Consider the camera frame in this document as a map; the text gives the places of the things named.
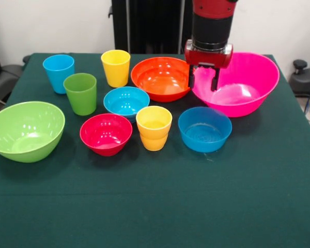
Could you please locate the tall yellow cup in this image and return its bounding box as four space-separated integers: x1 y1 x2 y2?
100 49 131 88

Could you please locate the blue cup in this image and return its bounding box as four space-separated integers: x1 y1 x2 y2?
42 54 75 95

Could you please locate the dark green table cloth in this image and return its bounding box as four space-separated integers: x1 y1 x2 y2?
0 53 310 248

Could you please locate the large green bowl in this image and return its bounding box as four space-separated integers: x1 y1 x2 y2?
0 101 66 163

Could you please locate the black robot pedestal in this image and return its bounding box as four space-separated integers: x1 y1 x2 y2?
111 0 194 54

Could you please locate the large pink bowl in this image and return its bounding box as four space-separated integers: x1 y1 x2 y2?
190 52 281 118

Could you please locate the green cup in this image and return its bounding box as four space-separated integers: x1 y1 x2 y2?
63 73 98 116

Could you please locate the short yellow cup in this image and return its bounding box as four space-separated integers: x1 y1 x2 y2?
139 132 169 152
135 105 173 136

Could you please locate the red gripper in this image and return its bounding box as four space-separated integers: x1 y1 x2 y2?
183 47 234 92

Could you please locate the small red bowl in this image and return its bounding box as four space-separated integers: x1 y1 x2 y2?
79 113 133 157

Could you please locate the dark blue bowl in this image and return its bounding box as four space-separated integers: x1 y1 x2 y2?
178 106 233 153

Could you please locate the orange bowl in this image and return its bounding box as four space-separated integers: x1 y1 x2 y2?
130 56 193 103

